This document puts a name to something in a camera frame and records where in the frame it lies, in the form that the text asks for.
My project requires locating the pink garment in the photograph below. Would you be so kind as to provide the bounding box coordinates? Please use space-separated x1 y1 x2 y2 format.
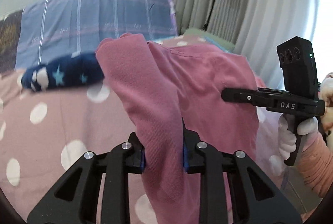
96 34 258 223

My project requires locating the white gloved right hand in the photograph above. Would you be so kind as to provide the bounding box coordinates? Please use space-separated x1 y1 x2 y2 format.
277 114 319 161

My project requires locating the orange quilted right sleeve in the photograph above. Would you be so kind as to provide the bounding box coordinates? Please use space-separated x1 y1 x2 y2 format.
297 133 332 198

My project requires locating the pink polka dot duvet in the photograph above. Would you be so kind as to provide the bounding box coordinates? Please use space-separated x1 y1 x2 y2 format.
0 32 292 224

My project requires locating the grey curtain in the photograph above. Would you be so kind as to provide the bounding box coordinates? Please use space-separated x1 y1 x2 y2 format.
175 0 318 88

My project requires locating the navy star fleece garment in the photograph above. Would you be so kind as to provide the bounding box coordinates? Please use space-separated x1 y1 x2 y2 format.
21 52 104 92

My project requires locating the blue plaid pillow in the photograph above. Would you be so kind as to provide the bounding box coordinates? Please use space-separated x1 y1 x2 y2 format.
15 0 178 68

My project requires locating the dark patterned pillow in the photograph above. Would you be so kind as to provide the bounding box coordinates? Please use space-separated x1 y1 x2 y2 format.
0 10 22 74

